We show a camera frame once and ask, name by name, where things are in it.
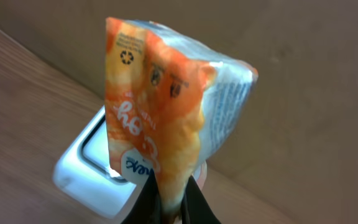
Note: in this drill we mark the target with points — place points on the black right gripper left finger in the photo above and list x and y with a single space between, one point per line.
148 206

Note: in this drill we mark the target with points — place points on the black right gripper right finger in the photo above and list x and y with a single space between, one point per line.
194 207

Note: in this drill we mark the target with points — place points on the orange Kleenex tissue pack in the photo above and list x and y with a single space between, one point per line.
170 103

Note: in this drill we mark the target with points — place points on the white barcode scanner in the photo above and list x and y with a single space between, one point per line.
83 172

